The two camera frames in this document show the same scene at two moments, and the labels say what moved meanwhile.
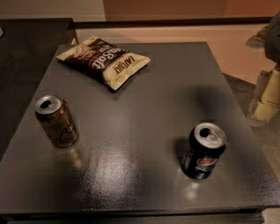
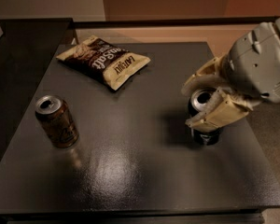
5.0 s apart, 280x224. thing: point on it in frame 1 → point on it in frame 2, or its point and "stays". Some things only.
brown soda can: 55,114 stays
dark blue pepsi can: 205,143 → 197,104
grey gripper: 278,37 → 258,66
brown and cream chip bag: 103,61 stays
